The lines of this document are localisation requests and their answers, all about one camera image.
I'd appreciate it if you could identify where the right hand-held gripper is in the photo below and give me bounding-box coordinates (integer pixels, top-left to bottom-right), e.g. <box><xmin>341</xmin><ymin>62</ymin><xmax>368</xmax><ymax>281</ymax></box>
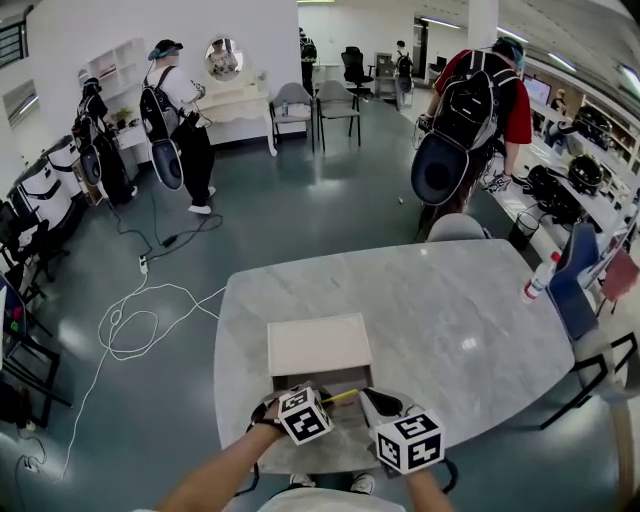
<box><xmin>358</xmin><ymin>387</ymin><xmax>447</xmax><ymax>476</ymax></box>

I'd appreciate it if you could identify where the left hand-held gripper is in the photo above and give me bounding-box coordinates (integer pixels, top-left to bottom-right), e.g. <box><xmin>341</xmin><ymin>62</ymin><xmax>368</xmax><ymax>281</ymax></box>
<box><xmin>276</xmin><ymin>382</ymin><xmax>335</xmax><ymax>447</ymax></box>

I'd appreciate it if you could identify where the yellow utility knife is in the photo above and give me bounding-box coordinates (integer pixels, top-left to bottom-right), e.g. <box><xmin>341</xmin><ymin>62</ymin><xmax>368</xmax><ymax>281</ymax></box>
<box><xmin>320</xmin><ymin>388</ymin><xmax>361</xmax><ymax>405</ymax></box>

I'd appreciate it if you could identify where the white cardboard box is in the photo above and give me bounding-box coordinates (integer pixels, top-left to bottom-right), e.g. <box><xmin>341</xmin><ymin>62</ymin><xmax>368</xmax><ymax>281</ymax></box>
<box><xmin>266</xmin><ymin>312</ymin><xmax>376</xmax><ymax>427</ymax></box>

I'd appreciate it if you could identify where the person's left forearm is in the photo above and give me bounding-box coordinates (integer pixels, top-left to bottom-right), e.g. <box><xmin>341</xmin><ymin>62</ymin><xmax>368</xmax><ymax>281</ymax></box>
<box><xmin>132</xmin><ymin>422</ymin><xmax>287</xmax><ymax>512</ymax></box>

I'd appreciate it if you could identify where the person's right forearm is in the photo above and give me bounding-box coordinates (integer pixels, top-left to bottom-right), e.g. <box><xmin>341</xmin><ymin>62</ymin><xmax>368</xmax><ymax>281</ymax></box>
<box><xmin>399</xmin><ymin>467</ymin><xmax>457</xmax><ymax>512</ymax></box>

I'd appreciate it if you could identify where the person's left hand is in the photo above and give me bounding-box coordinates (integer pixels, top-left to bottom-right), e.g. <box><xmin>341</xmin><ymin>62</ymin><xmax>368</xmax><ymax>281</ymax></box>
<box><xmin>259</xmin><ymin>398</ymin><xmax>284</xmax><ymax>425</ymax></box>

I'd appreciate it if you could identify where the person's white right shoe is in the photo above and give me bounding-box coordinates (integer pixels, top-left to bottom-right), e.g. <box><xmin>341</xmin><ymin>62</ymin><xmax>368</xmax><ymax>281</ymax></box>
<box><xmin>349</xmin><ymin>472</ymin><xmax>377</xmax><ymax>496</ymax></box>

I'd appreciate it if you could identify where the person's white shirt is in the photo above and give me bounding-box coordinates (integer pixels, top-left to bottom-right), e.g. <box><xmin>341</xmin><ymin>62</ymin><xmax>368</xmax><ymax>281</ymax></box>
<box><xmin>257</xmin><ymin>487</ymin><xmax>407</xmax><ymax>512</ymax></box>

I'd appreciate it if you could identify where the clear bottle red cap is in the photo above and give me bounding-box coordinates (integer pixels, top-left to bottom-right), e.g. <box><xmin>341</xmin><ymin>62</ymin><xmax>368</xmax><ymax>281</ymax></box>
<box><xmin>520</xmin><ymin>250</ymin><xmax>563</xmax><ymax>306</ymax></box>

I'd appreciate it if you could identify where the grey round-backed chair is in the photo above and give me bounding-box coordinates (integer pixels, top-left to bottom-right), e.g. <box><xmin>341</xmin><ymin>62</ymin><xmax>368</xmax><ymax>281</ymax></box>
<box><xmin>425</xmin><ymin>213</ymin><xmax>494</xmax><ymax>244</ymax></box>

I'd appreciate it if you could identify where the blue chair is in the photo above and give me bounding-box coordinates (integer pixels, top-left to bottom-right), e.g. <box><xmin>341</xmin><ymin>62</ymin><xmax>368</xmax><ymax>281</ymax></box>
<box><xmin>546</xmin><ymin>221</ymin><xmax>602</xmax><ymax>342</ymax></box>

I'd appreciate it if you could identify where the black waste basket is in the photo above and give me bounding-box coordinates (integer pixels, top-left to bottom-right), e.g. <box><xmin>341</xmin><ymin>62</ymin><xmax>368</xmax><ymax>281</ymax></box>
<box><xmin>507</xmin><ymin>210</ymin><xmax>541</xmax><ymax>252</ymax></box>

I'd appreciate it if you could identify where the long white counter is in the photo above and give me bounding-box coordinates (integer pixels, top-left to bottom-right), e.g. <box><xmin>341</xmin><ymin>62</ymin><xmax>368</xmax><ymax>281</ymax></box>
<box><xmin>478</xmin><ymin>97</ymin><xmax>640</xmax><ymax>254</ymax></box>

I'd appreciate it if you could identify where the black metal rack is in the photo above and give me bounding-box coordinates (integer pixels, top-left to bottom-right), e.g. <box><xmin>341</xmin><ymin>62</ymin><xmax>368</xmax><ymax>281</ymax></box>
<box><xmin>0</xmin><ymin>198</ymin><xmax>72</xmax><ymax>429</ymax></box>

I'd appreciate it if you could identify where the black and white backpack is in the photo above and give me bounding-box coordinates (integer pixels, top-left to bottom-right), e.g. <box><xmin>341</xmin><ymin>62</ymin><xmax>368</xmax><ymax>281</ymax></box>
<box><xmin>139</xmin><ymin>65</ymin><xmax>186</xmax><ymax>193</ymax></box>

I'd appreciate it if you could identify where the large black backpack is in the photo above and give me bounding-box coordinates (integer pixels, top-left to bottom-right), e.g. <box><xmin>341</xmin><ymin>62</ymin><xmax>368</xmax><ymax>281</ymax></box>
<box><xmin>410</xmin><ymin>49</ymin><xmax>521</xmax><ymax>207</ymax></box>

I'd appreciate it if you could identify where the white dressing table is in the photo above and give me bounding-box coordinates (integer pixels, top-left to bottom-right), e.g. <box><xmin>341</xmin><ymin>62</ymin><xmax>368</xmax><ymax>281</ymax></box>
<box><xmin>196</xmin><ymin>78</ymin><xmax>279</xmax><ymax>158</ymax></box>

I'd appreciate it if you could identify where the white bin black lid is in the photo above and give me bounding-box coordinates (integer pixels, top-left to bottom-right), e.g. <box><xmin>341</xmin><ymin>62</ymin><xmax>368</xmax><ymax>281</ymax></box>
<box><xmin>44</xmin><ymin>134</ymin><xmax>84</xmax><ymax>197</ymax></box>
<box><xmin>8</xmin><ymin>158</ymin><xmax>76</xmax><ymax>229</ymax></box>

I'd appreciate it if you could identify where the black office chair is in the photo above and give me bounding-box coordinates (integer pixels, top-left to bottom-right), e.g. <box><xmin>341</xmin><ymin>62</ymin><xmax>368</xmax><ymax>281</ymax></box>
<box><xmin>340</xmin><ymin>45</ymin><xmax>377</xmax><ymax>101</ymax></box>

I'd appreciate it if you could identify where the computer monitor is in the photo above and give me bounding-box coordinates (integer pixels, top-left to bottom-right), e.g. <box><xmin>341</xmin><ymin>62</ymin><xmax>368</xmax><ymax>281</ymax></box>
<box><xmin>521</xmin><ymin>74</ymin><xmax>553</xmax><ymax>107</ymax></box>

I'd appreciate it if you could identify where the black wrist strap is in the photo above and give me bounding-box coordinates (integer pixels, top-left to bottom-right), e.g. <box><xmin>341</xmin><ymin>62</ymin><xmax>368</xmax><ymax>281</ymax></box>
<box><xmin>244</xmin><ymin>399</ymin><xmax>284</xmax><ymax>434</ymax></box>

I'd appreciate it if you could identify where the white cable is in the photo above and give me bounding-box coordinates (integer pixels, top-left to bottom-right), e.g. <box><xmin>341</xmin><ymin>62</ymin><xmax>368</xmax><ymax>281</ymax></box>
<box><xmin>53</xmin><ymin>272</ymin><xmax>229</xmax><ymax>484</ymax></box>

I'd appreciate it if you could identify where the black cable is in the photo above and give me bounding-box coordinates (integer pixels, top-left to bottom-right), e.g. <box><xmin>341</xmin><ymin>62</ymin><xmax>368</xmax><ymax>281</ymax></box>
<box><xmin>106</xmin><ymin>198</ymin><xmax>225</xmax><ymax>262</ymax></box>

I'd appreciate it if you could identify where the round wall mirror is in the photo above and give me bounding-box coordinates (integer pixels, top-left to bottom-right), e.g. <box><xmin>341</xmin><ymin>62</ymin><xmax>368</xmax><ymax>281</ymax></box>
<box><xmin>204</xmin><ymin>35</ymin><xmax>246</xmax><ymax>83</ymax></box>

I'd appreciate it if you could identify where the white wall shelf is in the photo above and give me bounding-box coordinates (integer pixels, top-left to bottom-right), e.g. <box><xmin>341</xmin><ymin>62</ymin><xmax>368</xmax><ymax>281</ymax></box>
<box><xmin>86</xmin><ymin>37</ymin><xmax>151</xmax><ymax>104</ymax></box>

